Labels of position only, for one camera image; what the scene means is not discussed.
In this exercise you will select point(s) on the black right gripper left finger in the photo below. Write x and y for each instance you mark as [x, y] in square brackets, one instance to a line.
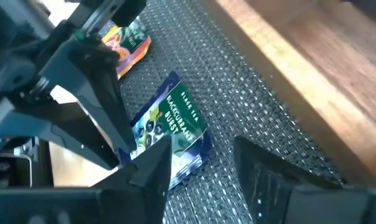
[144, 193]

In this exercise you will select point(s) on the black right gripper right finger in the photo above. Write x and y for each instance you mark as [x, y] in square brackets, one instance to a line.
[269, 193]

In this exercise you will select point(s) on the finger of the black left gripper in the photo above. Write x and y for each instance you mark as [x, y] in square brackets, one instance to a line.
[51, 124]
[94, 81]

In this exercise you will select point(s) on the red tea packet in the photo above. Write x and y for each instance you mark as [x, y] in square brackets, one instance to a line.
[132, 43]

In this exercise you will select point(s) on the dark purple tea packet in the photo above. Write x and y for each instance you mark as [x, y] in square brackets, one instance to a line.
[175, 124]

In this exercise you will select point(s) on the wooden three-compartment tea box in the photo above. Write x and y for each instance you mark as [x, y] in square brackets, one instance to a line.
[331, 62]

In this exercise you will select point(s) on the grey woven placemat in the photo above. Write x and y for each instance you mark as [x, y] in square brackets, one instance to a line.
[237, 93]

